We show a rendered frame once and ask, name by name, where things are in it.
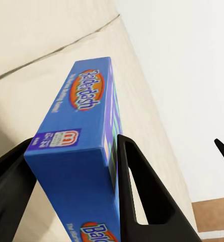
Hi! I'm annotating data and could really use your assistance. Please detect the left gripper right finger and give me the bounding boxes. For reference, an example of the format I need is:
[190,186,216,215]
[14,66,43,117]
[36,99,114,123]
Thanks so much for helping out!
[117,135,202,242]

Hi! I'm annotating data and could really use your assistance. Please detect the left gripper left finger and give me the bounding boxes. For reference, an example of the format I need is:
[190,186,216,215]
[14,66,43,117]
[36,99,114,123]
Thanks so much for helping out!
[0,137,37,242]

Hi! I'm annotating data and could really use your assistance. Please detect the board game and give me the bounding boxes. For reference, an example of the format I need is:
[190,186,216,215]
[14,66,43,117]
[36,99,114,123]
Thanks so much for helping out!
[23,56,123,242]

